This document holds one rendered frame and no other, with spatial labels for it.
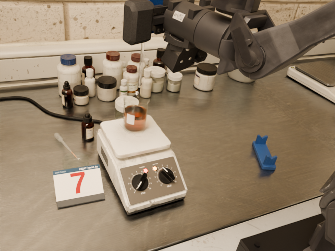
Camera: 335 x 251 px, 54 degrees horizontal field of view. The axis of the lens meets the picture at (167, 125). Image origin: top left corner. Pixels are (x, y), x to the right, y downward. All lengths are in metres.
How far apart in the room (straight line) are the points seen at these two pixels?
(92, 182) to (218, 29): 0.39
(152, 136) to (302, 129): 0.50
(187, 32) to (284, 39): 0.14
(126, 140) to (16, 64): 0.47
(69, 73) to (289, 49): 0.65
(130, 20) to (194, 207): 0.38
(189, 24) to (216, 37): 0.05
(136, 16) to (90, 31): 0.60
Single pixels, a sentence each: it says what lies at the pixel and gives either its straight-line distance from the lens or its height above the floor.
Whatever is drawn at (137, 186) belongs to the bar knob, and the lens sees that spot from 0.62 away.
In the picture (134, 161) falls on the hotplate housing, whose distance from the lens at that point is 0.66.
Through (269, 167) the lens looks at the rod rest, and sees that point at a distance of 0.82.
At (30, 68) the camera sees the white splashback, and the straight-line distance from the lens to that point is 1.04.
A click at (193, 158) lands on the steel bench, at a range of 0.79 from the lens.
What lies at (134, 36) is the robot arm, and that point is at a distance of 0.49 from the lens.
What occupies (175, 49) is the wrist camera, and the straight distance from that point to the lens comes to 0.53.
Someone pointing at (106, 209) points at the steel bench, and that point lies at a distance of 0.66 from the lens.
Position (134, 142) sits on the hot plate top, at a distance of 0.67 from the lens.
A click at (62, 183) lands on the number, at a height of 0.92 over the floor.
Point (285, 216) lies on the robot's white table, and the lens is 0.73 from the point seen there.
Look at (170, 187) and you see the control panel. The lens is 0.66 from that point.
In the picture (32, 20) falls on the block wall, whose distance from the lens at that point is 1.03.
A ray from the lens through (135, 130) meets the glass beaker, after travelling 0.69.
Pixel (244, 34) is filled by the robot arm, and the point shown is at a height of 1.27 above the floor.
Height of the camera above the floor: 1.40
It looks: 34 degrees down
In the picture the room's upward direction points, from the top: 8 degrees clockwise
